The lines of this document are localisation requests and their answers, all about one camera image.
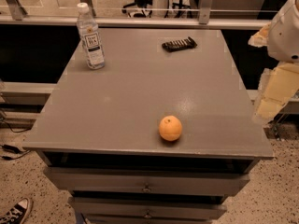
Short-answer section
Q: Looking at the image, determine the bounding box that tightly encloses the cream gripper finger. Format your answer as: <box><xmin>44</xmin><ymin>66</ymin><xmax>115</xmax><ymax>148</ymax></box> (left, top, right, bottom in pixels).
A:
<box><xmin>252</xmin><ymin>62</ymin><xmax>299</xmax><ymax>125</ymax></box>
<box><xmin>248</xmin><ymin>23</ymin><xmax>270</xmax><ymax>48</ymax></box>

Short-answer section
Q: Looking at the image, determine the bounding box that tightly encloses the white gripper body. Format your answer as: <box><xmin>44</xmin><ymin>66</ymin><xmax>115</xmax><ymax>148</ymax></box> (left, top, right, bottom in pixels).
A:
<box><xmin>267</xmin><ymin>0</ymin><xmax>299</xmax><ymax>63</ymax></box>

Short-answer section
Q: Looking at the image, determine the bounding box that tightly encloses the orange fruit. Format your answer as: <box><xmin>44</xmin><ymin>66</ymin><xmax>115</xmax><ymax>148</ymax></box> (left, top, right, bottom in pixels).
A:
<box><xmin>159</xmin><ymin>116</ymin><xmax>182</xmax><ymax>142</ymax></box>

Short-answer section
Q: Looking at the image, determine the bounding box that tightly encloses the clear plastic water bottle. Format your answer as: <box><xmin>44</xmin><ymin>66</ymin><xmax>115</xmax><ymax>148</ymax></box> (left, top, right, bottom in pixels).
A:
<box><xmin>77</xmin><ymin>3</ymin><xmax>105</xmax><ymax>70</ymax></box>

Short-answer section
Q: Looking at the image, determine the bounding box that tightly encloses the black chocolate bar wrapper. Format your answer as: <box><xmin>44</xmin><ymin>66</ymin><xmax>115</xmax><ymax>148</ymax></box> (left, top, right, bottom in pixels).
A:
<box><xmin>162</xmin><ymin>36</ymin><xmax>197</xmax><ymax>52</ymax></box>

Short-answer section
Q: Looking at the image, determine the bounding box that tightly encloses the black office chair base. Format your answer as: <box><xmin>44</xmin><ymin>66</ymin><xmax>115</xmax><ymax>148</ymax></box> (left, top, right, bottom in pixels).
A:
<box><xmin>121</xmin><ymin>0</ymin><xmax>152</xmax><ymax>18</ymax></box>

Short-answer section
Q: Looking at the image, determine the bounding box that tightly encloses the metal guard railing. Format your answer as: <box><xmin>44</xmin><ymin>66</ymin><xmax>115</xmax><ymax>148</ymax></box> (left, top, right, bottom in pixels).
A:
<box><xmin>1</xmin><ymin>0</ymin><xmax>273</xmax><ymax>30</ymax></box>

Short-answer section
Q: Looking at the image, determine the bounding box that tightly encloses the grey drawer cabinet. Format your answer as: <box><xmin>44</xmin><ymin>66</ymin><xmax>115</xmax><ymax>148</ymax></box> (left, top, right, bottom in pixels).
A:
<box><xmin>24</xmin><ymin>28</ymin><xmax>273</xmax><ymax>224</ymax></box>

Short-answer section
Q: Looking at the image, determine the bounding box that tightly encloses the grey lower drawer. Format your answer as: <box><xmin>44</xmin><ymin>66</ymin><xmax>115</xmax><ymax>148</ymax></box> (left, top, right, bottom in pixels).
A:
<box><xmin>69</xmin><ymin>197</ymin><xmax>226</xmax><ymax>219</ymax></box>

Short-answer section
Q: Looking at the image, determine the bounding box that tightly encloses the grey drawer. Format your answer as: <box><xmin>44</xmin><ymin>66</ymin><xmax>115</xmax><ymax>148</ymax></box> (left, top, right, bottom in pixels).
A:
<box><xmin>69</xmin><ymin>197</ymin><xmax>226</xmax><ymax>219</ymax></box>
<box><xmin>44</xmin><ymin>167</ymin><xmax>249</xmax><ymax>196</ymax></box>

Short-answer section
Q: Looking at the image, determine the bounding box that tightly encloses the grey upper drawer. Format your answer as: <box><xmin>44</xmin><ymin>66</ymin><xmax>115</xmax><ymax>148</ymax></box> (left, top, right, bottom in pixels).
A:
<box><xmin>44</xmin><ymin>167</ymin><xmax>249</xmax><ymax>196</ymax></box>

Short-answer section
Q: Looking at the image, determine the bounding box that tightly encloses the black white sneaker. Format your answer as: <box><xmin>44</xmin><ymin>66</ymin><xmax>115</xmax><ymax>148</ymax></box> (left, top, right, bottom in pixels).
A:
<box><xmin>0</xmin><ymin>198</ymin><xmax>32</xmax><ymax>224</ymax></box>

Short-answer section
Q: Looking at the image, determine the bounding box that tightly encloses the black power adapter cable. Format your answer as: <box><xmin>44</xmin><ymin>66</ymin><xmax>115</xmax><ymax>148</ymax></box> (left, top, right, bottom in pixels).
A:
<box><xmin>0</xmin><ymin>143</ymin><xmax>32</xmax><ymax>161</ymax></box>

